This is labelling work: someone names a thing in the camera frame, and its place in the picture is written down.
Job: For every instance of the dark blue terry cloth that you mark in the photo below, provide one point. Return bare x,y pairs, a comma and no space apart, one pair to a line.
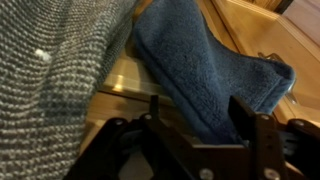
200,66

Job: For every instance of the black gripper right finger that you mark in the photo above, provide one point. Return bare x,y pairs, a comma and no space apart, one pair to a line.
266,150

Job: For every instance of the grey knitted dish cloth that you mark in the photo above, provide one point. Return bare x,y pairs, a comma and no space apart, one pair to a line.
50,83

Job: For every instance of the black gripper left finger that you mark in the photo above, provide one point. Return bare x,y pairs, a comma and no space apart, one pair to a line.
166,146

